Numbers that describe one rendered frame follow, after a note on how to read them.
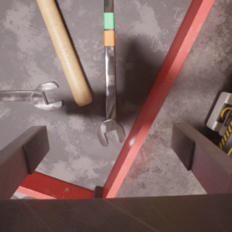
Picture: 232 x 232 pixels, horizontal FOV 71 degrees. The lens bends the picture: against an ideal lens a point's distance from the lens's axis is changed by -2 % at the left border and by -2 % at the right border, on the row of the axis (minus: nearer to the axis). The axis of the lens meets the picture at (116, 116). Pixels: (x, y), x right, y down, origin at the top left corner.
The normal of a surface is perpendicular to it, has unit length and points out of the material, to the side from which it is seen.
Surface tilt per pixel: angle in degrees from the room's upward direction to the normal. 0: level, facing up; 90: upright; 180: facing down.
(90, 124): 0
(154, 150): 0
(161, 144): 0
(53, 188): 90
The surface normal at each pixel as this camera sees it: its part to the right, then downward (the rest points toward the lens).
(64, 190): 0.39, -0.88
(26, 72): 0.01, 0.29
